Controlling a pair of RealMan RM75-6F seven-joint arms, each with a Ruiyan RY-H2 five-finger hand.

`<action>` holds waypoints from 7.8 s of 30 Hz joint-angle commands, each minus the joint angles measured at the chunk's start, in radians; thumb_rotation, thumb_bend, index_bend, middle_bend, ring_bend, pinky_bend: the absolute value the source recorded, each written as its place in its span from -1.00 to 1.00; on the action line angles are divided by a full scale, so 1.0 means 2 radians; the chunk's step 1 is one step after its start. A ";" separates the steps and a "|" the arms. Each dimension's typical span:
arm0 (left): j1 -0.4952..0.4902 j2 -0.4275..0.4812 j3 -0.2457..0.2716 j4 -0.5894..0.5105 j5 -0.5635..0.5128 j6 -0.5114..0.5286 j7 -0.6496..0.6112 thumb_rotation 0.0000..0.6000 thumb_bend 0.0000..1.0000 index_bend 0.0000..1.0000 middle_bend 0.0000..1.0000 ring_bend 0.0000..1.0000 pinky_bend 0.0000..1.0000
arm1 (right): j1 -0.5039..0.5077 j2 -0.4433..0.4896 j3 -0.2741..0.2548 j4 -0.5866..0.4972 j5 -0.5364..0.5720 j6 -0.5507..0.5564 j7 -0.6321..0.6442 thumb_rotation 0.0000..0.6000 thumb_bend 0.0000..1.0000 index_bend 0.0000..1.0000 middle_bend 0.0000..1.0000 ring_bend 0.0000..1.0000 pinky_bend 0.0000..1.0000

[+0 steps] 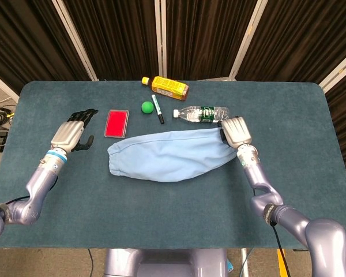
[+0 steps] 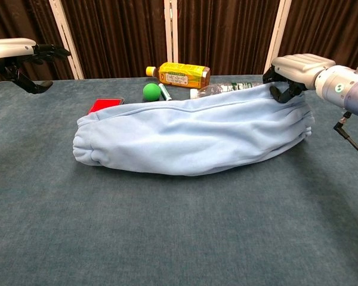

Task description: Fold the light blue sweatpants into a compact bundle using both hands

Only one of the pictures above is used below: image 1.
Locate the teal table cover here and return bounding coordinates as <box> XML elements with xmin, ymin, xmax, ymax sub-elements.
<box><xmin>0</xmin><ymin>80</ymin><xmax>346</xmax><ymax>249</ymax></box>

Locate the clear water bottle green label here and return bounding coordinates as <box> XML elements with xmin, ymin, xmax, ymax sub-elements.
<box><xmin>172</xmin><ymin>106</ymin><xmax>231</xmax><ymax>124</ymax></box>

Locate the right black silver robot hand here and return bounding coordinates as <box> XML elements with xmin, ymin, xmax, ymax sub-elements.
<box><xmin>219</xmin><ymin>116</ymin><xmax>253</xmax><ymax>148</ymax></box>

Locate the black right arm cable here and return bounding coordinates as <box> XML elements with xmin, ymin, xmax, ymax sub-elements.
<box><xmin>269</xmin><ymin>220</ymin><xmax>291</xmax><ymax>277</ymax></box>

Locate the yellow label tea bottle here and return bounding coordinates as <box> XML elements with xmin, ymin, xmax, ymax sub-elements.
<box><xmin>141</xmin><ymin>76</ymin><xmax>190</xmax><ymax>102</ymax></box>

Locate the light blue cloth sleeve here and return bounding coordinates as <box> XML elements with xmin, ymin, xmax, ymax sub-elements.
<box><xmin>107</xmin><ymin>126</ymin><xmax>239</xmax><ymax>183</ymax></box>

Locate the white screen frame post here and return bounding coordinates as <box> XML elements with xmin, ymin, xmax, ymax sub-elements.
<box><xmin>155</xmin><ymin>0</ymin><xmax>167</xmax><ymax>78</ymax></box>
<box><xmin>319</xmin><ymin>57</ymin><xmax>346</xmax><ymax>92</ymax></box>
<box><xmin>228</xmin><ymin>0</ymin><xmax>268</xmax><ymax>81</ymax></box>
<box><xmin>0</xmin><ymin>68</ymin><xmax>20</xmax><ymax>102</ymax></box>
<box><xmin>52</xmin><ymin>0</ymin><xmax>98</xmax><ymax>81</ymax></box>

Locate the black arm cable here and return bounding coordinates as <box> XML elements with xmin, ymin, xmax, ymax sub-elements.
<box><xmin>0</xmin><ymin>196</ymin><xmax>31</xmax><ymax>217</ymax></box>
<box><xmin>269</xmin><ymin>220</ymin><xmax>291</xmax><ymax>277</ymax></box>

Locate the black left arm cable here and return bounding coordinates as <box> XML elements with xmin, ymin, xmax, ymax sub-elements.
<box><xmin>0</xmin><ymin>196</ymin><xmax>31</xmax><ymax>217</ymax></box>

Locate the yellow floor tape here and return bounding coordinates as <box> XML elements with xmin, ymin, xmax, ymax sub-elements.
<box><xmin>277</xmin><ymin>249</ymin><xmax>289</xmax><ymax>277</ymax></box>

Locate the lilac robot torso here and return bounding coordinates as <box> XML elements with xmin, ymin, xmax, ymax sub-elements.
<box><xmin>103</xmin><ymin>248</ymin><xmax>230</xmax><ymax>277</ymax></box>

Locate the red ink pad case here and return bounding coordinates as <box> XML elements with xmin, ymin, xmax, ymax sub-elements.
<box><xmin>104</xmin><ymin>109</ymin><xmax>130</xmax><ymax>138</ymax></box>

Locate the green black marker pen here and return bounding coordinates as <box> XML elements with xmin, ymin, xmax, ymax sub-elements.
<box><xmin>151</xmin><ymin>94</ymin><xmax>165</xmax><ymax>125</ymax></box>

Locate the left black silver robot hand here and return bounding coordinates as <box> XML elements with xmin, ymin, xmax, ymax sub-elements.
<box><xmin>50</xmin><ymin>108</ymin><xmax>99</xmax><ymax>154</ymax></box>

